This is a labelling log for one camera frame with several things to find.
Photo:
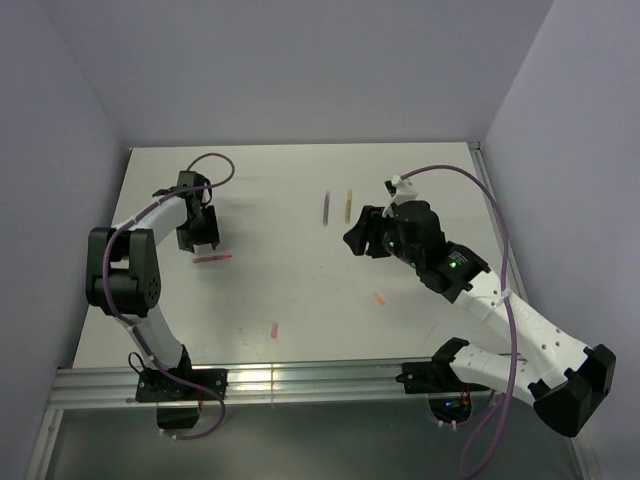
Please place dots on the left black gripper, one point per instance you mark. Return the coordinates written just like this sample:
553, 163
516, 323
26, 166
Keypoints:
208, 235

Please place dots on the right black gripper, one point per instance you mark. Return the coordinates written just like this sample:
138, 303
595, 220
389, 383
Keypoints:
358, 236

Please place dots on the red highlighter pen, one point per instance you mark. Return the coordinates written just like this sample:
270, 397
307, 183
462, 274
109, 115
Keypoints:
211, 258

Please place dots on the yellow highlighter pen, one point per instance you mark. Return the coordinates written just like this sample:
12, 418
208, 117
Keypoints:
348, 206

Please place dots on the purple highlighter pen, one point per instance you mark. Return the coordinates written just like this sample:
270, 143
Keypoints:
326, 208

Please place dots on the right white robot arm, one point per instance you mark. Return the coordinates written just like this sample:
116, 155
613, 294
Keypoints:
561, 377

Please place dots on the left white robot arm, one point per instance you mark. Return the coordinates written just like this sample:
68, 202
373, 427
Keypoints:
123, 275

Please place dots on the orange pen cap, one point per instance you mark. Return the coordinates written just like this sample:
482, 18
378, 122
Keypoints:
378, 298

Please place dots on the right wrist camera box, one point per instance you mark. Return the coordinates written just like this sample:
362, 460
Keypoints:
400, 191

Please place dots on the aluminium right side rail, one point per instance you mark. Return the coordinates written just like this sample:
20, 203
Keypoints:
481, 171

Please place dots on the aluminium rail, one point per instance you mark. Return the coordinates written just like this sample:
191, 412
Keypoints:
258, 383
481, 171

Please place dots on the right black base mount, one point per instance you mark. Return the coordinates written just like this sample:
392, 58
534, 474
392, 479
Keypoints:
448, 398

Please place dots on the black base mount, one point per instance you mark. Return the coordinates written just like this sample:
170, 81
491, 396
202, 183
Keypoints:
180, 403
448, 398

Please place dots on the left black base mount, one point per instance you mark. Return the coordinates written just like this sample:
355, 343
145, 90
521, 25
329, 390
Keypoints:
180, 403

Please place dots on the aluminium front rail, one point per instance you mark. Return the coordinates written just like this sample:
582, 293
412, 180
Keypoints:
258, 383

